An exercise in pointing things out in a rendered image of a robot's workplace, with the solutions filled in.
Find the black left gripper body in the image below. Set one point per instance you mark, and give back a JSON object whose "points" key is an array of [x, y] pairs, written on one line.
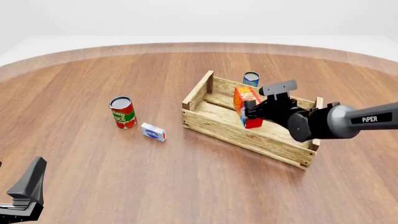
{"points": [[18, 213]]}

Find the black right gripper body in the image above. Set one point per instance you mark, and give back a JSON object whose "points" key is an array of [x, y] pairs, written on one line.
{"points": [[278, 112]]}

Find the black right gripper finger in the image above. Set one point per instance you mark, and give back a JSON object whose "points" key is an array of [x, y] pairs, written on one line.
{"points": [[255, 110]]}

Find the red and orange food box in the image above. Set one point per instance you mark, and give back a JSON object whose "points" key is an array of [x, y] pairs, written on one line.
{"points": [[245, 94]]}

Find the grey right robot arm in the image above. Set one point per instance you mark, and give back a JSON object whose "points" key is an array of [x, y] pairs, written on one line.
{"points": [[342, 121]]}

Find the wooden slat tray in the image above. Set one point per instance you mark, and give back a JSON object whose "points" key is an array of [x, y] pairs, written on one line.
{"points": [[224, 121]]}

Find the small grey plate on stalk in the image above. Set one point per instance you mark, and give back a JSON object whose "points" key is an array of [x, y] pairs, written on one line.
{"points": [[278, 86]]}

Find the blue tin can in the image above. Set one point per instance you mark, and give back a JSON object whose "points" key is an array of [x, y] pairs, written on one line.
{"points": [[251, 79]]}

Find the small white and blue box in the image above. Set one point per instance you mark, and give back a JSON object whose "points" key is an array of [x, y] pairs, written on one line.
{"points": [[153, 132]]}

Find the red tomato sauce can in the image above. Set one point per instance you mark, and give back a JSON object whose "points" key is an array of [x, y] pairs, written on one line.
{"points": [[123, 114]]}

